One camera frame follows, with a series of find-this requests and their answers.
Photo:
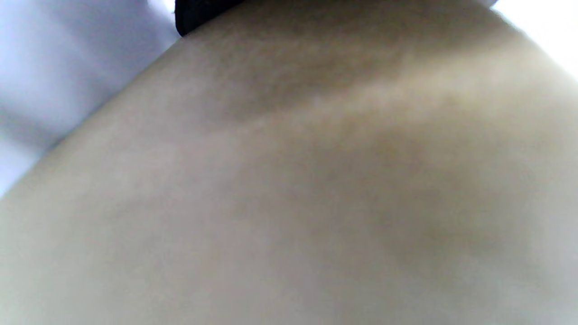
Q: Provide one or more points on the brown cardboard mailer box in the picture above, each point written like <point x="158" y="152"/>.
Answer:
<point x="293" y="180"/>

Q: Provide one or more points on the person's left hand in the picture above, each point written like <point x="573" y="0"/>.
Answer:
<point x="194" y="13"/>

